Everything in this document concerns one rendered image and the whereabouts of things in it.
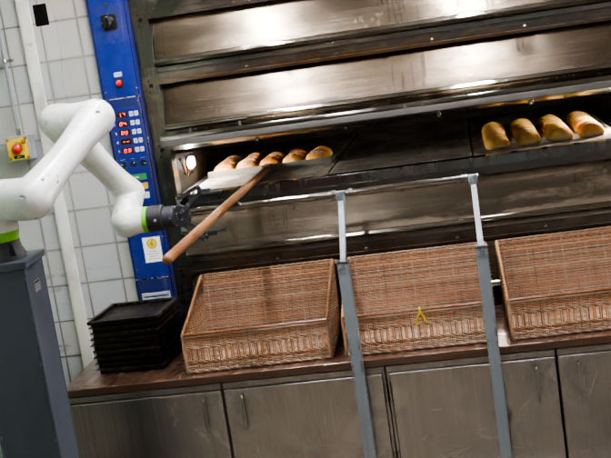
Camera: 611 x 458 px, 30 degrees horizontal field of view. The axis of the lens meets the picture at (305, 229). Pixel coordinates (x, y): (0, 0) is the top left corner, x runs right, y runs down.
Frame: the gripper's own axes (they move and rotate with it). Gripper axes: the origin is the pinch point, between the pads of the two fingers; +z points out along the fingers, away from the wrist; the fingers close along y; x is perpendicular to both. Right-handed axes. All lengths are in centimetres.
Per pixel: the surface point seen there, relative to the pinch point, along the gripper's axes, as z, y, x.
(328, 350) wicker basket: 29, 58, -11
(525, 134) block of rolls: 110, -4, -76
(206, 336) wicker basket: -15, 47, -10
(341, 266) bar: 39.0, 24.9, -0.3
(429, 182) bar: 72, 3, -23
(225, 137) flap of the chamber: -5, -21, -45
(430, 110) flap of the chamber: 75, -21, -46
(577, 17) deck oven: 133, -47, -61
